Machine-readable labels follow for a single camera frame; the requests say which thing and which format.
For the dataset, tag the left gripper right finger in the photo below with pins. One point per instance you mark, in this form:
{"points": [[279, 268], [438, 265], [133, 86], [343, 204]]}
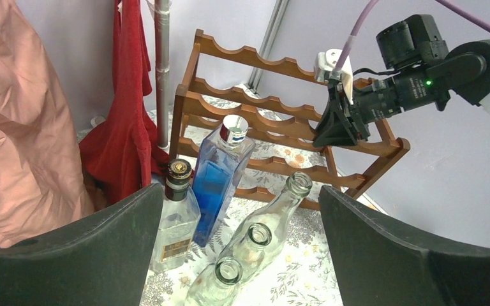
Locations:
{"points": [[379, 260]]}

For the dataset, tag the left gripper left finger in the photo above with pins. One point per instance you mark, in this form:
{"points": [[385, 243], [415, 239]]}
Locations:
{"points": [[101, 259]]}

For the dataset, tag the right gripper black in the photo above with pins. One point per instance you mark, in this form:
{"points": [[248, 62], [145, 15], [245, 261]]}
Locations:
{"points": [[341, 123]]}

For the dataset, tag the clear glass wine bottle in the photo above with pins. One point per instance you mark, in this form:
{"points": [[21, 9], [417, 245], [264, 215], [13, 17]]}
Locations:
{"points": [[276, 215]]}

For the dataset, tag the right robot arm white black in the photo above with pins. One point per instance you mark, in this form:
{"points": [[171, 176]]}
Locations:
{"points": [[420, 70]]}

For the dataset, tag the wooden wine rack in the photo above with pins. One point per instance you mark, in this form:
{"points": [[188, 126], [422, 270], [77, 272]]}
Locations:
{"points": [[199, 104]]}

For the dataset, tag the clear bottle black gold cap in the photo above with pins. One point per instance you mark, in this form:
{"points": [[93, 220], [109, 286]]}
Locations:
{"points": [[179, 219]]}

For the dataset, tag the small clear glass bottle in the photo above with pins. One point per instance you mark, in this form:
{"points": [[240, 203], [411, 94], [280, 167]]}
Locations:
{"points": [[216, 284]]}

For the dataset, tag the blue glass bottle silver cap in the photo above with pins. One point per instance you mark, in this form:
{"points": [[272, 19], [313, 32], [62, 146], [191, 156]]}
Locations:
{"points": [[223, 157]]}

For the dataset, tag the small clear bottle bluish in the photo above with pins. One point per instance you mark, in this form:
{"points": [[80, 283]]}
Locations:
{"points": [[250, 250]]}

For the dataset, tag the floral table mat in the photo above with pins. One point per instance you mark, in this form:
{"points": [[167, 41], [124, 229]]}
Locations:
{"points": [[302, 273]]}

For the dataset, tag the red garment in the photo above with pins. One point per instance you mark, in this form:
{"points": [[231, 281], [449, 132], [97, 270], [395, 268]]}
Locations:
{"points": [[121, 154]]}

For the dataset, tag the pink skirt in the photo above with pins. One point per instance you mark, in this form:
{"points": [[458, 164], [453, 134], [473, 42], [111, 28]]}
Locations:
{"points": [[41, 179]]}

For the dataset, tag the vertical metal pole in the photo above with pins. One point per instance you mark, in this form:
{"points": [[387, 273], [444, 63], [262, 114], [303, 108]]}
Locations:
{"points": [[162, 54]]}

